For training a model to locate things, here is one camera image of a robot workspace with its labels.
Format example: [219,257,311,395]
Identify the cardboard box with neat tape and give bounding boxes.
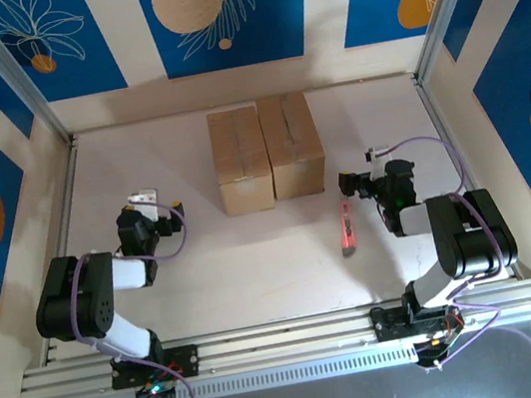
[205,103,279,219]

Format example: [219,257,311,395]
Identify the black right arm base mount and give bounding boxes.
[369,294,467,344]

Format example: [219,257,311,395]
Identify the slotted grey cable duct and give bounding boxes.
[64,341,422,398]

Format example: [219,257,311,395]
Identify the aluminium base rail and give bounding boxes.
[10,278,531,398]

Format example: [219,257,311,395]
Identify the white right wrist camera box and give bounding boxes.
[362,142,397,179]

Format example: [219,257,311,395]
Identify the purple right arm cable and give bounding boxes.
[382,127,509,373]

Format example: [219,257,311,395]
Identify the aluminium frame post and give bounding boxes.
[0,0,77,156]
[401,0,505,87]

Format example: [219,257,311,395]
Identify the aluminium side rail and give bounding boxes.
[8,136,114,367]
[411,66,526,293]

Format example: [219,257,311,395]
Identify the cardboard box with ragged tape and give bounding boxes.
[254,88,332,203]

